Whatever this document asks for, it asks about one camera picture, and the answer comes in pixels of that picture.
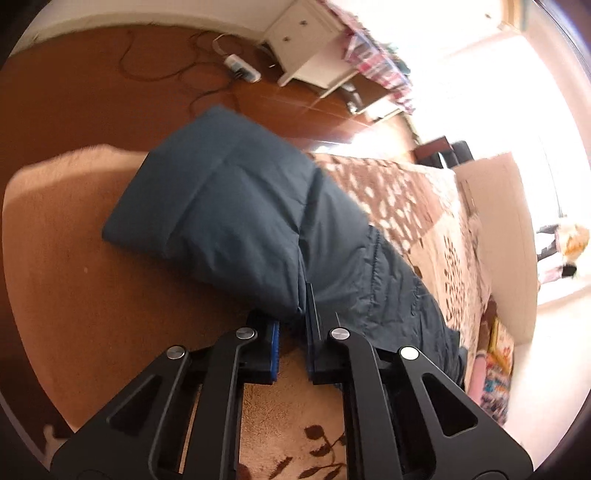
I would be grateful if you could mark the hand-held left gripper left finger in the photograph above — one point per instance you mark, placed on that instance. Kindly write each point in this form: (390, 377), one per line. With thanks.
(274, 351)

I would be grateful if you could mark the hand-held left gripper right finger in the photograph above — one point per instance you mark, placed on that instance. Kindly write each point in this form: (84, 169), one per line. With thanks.
(310, 333)

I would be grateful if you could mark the dark teal puffer jacket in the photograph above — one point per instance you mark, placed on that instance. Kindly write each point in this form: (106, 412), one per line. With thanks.
(240, 207)

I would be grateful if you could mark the brown leaf-print blanket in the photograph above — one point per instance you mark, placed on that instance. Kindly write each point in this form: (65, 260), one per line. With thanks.
(92, 300)

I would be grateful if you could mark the colourful embroidered pillow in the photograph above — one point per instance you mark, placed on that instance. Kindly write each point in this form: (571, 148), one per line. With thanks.
(499, 364)

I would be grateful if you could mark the dark chair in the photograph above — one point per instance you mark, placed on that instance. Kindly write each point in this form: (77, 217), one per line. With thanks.
(443, 152)

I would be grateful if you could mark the plush toy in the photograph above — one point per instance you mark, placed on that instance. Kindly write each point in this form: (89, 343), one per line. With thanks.
(570, 249)

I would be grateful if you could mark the white power strip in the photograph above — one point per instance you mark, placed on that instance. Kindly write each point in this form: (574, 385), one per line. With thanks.
(241, 68)

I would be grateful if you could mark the red plaid cloth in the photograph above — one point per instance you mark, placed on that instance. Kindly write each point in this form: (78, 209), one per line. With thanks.
(376, 60)

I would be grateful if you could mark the white nightstand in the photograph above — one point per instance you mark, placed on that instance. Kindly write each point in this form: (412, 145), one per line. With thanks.
(307, 44)

